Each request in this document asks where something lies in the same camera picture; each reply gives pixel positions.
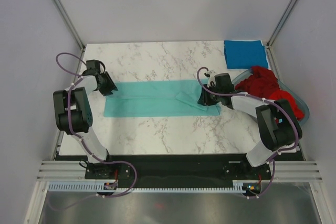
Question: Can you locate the teal t shirt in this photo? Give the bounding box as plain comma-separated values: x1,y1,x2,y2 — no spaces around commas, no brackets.
103,80,221,118

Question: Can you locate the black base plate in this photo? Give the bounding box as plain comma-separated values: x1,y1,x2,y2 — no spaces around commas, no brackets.
54,153,307,189

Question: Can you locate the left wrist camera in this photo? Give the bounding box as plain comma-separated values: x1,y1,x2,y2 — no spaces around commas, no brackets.
86,60,106,73

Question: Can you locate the aluminium frame rail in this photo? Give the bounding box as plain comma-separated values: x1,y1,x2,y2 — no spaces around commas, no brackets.
37,161,322,182

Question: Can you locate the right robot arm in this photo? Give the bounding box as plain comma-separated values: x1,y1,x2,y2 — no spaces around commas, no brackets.
198,85,302,179

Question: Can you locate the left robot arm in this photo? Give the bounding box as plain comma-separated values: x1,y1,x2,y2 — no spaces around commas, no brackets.
53,71,118,178

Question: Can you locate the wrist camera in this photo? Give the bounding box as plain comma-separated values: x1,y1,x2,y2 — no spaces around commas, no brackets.
204,70,235,93
86,60,106,73

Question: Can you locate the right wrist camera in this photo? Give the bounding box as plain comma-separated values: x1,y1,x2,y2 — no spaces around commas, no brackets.
204,70,235,93

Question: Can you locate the translucent blue plastic basket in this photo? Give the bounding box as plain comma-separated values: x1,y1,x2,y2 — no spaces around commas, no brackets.
232,68,309,125

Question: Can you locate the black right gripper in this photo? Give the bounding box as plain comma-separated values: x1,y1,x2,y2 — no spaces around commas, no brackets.
197,83,223,106

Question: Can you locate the white slotted cable duct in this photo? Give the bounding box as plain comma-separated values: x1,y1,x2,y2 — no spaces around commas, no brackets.
48,182,261,193

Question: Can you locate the folded blue t shirt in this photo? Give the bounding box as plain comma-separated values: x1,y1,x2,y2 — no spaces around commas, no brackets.
224,40,268,69

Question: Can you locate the red t shirts pile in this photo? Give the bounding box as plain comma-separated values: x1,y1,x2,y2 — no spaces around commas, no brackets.
235,66,304,121

